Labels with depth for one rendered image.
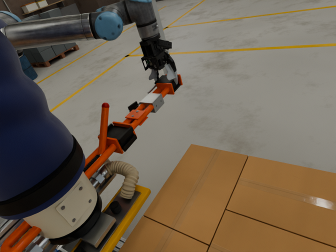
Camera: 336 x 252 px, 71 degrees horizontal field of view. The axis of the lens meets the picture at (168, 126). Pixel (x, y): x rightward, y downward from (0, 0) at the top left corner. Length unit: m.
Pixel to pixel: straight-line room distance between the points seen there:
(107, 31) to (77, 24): 0.09
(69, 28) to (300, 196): 1.21
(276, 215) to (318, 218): 0.17
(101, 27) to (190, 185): 0.99
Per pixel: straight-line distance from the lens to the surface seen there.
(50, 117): 0.56
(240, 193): 1.34
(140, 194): 0.73
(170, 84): 0.94
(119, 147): 0.74
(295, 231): 1.25
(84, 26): 0.77
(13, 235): 0.69
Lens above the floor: 1.63
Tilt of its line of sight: 35 degrees down
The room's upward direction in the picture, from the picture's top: 18 degrees counter-clockwise
